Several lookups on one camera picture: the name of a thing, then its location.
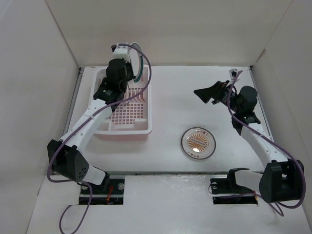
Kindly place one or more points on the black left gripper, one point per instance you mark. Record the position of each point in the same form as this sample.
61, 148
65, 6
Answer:
129, 66

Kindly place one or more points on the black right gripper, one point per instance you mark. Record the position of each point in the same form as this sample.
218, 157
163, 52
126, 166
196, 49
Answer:
215, 92

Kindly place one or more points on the green red rimmed plate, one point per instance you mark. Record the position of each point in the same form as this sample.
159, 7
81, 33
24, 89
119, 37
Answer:
140, 60

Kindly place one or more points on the blue floral pattern plate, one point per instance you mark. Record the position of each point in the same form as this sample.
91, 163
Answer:
103, 83

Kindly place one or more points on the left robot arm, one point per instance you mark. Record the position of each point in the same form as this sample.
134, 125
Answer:
66, 154

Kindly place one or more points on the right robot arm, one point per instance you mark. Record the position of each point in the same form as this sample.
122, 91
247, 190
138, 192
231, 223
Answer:
283, 177

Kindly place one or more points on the white pink dish rack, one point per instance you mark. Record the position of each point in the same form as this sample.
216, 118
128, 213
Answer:
131, 119

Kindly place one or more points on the orange sunburst plate near front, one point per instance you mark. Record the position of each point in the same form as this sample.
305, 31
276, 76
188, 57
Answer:
198, 144

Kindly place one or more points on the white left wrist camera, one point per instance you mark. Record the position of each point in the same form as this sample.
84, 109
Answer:
121, 52

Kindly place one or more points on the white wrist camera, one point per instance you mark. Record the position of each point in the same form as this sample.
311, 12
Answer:
233, 73
121, 52

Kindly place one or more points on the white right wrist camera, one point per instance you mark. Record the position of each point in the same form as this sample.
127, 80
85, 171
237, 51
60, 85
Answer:
233, 73

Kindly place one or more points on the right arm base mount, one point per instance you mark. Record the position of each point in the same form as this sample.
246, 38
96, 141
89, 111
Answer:
226, 191

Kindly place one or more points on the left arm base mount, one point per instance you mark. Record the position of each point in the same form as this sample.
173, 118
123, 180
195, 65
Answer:
110, 193

